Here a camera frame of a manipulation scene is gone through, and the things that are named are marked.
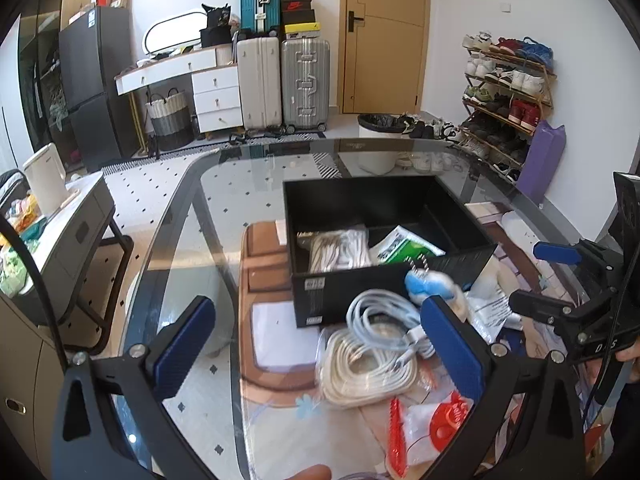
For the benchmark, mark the clear printed packet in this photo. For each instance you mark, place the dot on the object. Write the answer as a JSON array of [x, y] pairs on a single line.
[[492, 315]]

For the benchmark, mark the grey side table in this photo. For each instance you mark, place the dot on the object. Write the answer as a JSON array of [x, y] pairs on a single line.
[[75, 230]]

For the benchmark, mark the purple yoga mat bag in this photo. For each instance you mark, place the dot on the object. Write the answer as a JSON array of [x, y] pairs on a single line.
[[542, 160]]

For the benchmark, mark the green white packet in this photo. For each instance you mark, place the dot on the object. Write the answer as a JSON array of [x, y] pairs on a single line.
[[400, 250]]

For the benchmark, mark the blue white plush toy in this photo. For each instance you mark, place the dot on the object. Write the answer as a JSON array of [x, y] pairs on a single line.
[[425, 282]]

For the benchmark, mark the silver suitcase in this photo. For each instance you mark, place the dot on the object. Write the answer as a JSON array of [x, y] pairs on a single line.
[[306, 85]]

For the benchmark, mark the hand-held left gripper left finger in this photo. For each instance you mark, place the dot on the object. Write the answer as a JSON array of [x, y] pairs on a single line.
[[182, 347]]

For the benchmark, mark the person's right hand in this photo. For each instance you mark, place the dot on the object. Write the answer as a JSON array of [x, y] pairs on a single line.
[[631, 352]]

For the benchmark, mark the loose pile of shoes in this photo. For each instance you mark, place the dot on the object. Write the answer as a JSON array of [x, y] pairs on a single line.
[[430, 132]]

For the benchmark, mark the white trash bin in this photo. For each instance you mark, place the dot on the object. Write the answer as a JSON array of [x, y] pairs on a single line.
[[380, 150]]

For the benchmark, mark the wooden door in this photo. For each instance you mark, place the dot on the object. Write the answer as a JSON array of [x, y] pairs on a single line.
[[385, 60]]

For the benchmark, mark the beige ribbed container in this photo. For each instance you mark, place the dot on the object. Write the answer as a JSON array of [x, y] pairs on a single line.
[[225, 56]]

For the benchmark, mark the black bag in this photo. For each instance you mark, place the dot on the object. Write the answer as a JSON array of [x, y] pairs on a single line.
[[215, 30]]

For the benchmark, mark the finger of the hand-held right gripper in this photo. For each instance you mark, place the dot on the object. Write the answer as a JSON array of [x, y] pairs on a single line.
[[537, 306], [556, 253]]

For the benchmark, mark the white countertop appliance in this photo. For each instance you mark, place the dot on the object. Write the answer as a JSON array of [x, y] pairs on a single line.
[[45, 180]]

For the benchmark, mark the red plastic comb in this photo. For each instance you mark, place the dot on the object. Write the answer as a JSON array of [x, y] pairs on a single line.
[[397, 435]]

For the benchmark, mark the white vanity desk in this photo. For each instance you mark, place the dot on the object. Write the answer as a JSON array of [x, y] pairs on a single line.
[[215, 95]]

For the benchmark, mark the black storage box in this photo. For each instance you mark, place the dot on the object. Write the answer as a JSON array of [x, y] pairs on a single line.
[[350, 200]]

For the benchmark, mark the grey drawer cabinet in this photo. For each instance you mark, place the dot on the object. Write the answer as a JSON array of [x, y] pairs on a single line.
[[30, 410]]

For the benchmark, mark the oval mirror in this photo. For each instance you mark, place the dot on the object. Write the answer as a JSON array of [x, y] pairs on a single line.
[[175, 32]]

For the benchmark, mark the bag with red round item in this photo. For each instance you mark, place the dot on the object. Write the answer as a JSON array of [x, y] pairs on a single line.
[[445, 417]]

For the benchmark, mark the shoe rack with shoes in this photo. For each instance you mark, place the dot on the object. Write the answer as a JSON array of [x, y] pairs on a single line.
[[505, 80]]

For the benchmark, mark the dark open wardrobe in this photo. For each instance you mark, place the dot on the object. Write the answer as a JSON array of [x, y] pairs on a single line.
[[37, 70]]

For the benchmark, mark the stack of shoe boxes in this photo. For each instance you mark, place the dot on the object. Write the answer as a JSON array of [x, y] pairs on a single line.
[[299, 10]]

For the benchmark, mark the white suitcase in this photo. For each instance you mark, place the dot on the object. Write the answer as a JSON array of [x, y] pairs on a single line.
[[257, 85]]

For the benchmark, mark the woven laundry basket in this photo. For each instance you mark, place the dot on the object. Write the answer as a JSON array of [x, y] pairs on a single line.
[[170, 125]]

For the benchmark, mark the teal suitcase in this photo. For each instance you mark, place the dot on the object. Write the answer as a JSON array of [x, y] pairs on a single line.
[[252, 0]]

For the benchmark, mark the black refrigerator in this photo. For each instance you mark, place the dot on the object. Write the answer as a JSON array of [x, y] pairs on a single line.
[[90, 85]]

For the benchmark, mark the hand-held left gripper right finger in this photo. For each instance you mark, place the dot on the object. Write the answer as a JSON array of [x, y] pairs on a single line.
[[450, 347]]

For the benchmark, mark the pile of colourful packets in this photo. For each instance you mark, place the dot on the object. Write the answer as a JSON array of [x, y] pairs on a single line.
[[17, 240]]

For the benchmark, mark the person's right forearm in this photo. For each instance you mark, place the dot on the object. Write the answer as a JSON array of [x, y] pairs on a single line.
[[627, 420]]

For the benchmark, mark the glass table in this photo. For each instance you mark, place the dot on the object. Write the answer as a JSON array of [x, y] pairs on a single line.
[[165, 270]]

